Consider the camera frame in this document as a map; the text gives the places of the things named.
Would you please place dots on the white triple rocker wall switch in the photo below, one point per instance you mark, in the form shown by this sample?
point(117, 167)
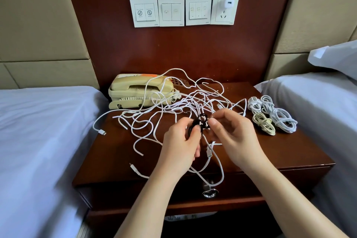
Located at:
point(198, 10)

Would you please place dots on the left bed white sheet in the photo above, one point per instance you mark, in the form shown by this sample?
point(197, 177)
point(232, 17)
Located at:
point(44, 151)

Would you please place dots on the white pillow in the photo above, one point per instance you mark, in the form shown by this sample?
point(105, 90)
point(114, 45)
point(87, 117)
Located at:
point(339, 59)

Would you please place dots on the right bed white sheet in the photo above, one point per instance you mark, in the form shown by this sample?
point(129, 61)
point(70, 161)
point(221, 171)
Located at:
point(329, 118)

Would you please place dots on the dark wooden drawer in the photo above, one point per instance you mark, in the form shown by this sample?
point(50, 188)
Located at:
point(117, 196)

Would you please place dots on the person's left hand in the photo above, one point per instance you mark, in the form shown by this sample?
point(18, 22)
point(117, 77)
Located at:
point(178, 148)

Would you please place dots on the beige padded headboard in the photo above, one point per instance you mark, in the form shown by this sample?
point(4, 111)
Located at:
point(321, 12)
point(39, 23)

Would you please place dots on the person's left forearm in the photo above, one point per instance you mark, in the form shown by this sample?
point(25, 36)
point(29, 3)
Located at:
point(148, 210)

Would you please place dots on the white plug-in charger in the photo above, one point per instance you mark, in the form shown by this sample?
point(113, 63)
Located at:
point(227, 4)

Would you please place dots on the wooden nightstand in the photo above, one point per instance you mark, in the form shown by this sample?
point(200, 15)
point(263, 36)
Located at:
point(301, 148)

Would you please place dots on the white double rocker wall switch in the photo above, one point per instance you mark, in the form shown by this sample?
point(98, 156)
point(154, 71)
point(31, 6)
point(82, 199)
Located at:
point(171, 12)

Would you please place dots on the person's right hand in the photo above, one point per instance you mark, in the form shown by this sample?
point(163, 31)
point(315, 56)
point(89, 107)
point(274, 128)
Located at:
point(240, 137)

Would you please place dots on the bed white sheet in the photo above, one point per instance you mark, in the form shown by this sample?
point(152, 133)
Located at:
point(329, 118)
point(44, 151)

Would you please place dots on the white two-button wall switch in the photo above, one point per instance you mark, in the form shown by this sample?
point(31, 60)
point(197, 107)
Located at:
point(144, 12)

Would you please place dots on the white crumpled bag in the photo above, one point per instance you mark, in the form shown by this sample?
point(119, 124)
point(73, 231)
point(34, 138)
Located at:
point(189, 216)

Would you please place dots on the dark wooden wall panel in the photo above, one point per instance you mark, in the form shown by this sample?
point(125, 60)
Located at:
point(178, 51)

